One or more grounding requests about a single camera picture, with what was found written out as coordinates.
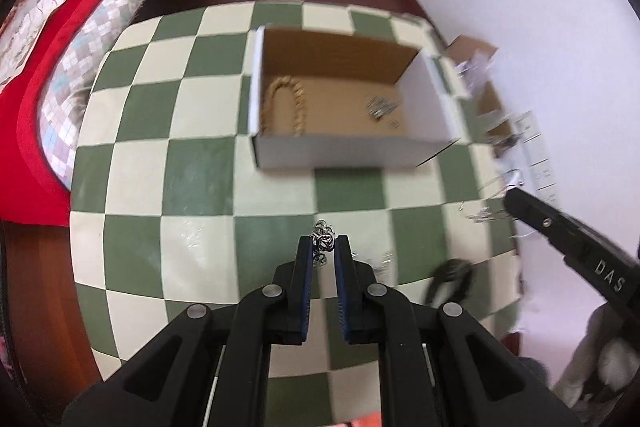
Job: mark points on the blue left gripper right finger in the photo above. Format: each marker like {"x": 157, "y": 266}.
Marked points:
{"x": 348, "y": 291}

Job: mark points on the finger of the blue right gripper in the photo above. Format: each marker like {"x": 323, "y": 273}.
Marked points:
{"x": 564, "y": 233}

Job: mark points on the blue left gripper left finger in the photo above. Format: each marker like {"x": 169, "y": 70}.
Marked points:
{"x": 299, "y": 291}

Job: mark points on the black smart band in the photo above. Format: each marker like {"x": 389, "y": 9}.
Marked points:
{"x": 450, "y": 283}

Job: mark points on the silver charm jewelry cluster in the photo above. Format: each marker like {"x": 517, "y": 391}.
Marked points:
{"x": 380, "y": 110}

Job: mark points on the white cardboard jewelry box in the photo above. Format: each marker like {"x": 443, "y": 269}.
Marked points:
{"x": 308, "y": 102}

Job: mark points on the green checkered tablecloth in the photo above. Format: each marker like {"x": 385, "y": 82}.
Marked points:
{"x": 168, "y": 208}

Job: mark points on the brown cardboard box on floor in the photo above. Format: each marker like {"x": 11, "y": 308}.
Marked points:
{"x": 486, "y": 115}

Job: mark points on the red bed blanket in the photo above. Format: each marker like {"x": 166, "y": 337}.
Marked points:
{"x": 30, "y": 192}

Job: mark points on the patchwork checkered quilt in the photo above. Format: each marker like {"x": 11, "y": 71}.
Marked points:
{"x": 64, "y": 97}

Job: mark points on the white wall power strip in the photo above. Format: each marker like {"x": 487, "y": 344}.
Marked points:
{"x": 538, "y": 159}

